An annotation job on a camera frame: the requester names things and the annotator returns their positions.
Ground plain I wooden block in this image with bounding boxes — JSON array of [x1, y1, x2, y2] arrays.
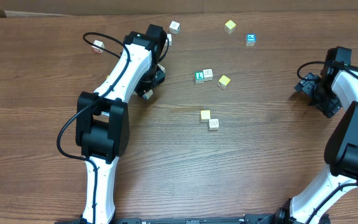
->
[[203, 69, 213, 81]]

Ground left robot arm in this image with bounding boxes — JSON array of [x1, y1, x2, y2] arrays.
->
[[75, 24, 168, 223]]

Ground dark green J wooden block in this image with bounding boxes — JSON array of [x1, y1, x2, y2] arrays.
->
[[169, 21, 180, 35]]

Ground red U wooden block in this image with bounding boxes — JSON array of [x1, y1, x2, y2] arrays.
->
[[92, 40, 104, 54]]

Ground brown cardboard backdrop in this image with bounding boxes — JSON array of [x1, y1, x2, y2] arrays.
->
[[0, 0, 358, 17]]

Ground yellow top far block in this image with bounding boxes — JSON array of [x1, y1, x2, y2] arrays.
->
[[224, 20, 236, 34]]

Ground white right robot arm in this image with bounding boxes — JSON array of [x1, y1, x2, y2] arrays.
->
[[262, 46, 358, 223]]

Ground red C wooden block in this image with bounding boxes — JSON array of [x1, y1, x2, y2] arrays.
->
[[158, 64, 166, 73]]

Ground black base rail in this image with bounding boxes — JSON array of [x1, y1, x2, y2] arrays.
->
[[54, 213, 331, 224]]

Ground yellow S wooden block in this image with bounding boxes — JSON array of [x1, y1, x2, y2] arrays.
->
[[200, 110, 211, 123]]

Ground green L wooden block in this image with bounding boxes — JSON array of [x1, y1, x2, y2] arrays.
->
[[195, 71, 204, 84]]

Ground yellow top duck block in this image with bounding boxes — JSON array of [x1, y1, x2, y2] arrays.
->
[[218, 75, 231, 89]]

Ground red bird yellow block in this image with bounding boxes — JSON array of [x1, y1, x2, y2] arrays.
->
[[143, 90, 153, 100]]

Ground engraved plain wooden block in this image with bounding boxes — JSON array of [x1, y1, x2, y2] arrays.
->
[[208, 119, 219, 131]]

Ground ice cream wooden block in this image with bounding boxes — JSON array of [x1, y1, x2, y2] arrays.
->
[[165, 34, 172, 46]]

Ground blue top turtle block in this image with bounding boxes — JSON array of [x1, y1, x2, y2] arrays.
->
[[246, 34, 256, 47]]

